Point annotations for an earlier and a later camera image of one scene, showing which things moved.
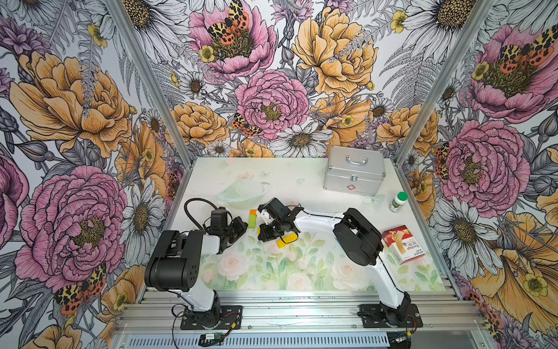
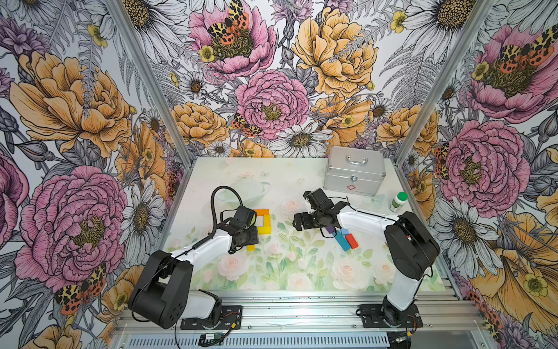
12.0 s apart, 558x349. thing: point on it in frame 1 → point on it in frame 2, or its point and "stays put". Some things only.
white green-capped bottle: [398, 201] stays put
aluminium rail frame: [301, 320] stays put
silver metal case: [354, 170] stays put
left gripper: [241, 227] → [253, 238]
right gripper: [264, 235] → [304, 216]
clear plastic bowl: [244, 194] stays put
